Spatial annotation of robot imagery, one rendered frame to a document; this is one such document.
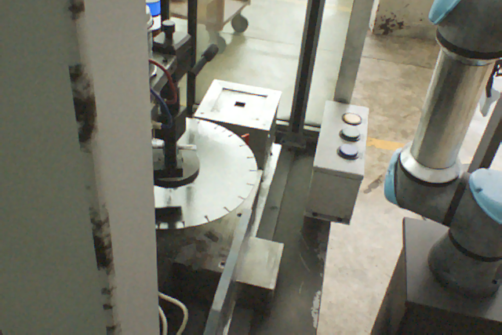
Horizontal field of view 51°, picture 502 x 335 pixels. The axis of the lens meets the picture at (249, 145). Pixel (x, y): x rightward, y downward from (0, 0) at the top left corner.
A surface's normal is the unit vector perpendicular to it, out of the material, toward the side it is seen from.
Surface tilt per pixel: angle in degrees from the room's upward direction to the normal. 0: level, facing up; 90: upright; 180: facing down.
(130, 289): 90
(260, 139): 90
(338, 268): 0
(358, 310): 0
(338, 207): 90
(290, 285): 0
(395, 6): 90
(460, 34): 98
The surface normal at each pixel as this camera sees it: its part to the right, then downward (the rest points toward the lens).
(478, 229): -0.51, 0.49
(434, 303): 0.08, -0.80
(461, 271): -0.53, 0.19
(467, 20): -0.61, 0.62
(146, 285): 0.97, 0.19
